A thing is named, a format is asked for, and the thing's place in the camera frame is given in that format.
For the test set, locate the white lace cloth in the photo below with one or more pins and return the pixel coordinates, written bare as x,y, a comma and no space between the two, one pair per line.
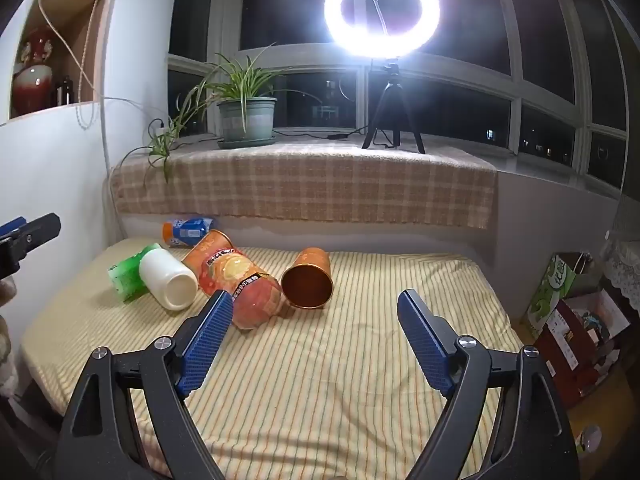
622,265

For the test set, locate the black tripod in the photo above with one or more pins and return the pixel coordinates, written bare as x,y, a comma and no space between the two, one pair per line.
387,105

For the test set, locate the person's left forearm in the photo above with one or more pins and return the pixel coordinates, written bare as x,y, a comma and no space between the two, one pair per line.
5,350

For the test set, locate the grey-green flower pot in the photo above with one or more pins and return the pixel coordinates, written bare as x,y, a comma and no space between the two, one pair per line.
247,117

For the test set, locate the yellow striped bed sheet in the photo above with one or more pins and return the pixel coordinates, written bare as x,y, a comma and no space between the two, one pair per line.
320,385

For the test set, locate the wooden wall shelf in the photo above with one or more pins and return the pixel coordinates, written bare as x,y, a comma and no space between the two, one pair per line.
95,35

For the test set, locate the flower pot saucer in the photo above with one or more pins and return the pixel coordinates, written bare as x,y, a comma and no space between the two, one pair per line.
250,143

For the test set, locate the round metal object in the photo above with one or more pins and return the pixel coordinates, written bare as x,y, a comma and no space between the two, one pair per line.
592,439

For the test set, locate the white plastic bottle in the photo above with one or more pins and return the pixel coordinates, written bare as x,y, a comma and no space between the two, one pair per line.
165,277

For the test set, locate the blue and orange bottle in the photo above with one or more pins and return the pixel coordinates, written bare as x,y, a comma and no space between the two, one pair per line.
187,230

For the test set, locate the plaid beige cloth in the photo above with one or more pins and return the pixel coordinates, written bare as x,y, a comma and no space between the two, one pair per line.
320,185

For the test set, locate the copper metal cup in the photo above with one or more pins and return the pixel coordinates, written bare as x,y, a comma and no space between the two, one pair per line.
312,265

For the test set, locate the red ceramic vase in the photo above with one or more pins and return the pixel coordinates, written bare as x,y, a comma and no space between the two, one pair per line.
32,85

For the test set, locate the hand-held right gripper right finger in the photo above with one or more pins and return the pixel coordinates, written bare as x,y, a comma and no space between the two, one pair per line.
425,342

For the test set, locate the green spider plant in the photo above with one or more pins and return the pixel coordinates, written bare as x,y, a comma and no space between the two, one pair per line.
235,82

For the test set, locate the orange printed paper cup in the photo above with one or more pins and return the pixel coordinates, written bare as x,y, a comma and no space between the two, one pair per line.
210,252

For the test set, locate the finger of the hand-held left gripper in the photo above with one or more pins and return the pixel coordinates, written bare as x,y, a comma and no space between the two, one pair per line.
30,237

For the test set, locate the green tissue packet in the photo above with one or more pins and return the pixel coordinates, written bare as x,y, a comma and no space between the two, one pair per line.
125,272

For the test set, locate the green cardboard carton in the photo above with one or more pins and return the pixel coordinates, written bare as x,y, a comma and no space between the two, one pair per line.
550,300

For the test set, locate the white window frame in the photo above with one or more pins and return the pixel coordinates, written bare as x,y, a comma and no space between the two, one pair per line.
515,80

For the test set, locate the red cardboard box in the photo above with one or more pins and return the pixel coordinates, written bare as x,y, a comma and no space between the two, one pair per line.
575,355

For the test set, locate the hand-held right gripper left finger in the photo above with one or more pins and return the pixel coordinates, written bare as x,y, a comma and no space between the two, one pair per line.
206,340

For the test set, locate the small dark bottle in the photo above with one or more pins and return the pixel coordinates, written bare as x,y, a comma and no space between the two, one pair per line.
64,91

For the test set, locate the orange printed juice bottle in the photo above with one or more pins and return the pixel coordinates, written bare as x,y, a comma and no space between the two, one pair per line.
247,285

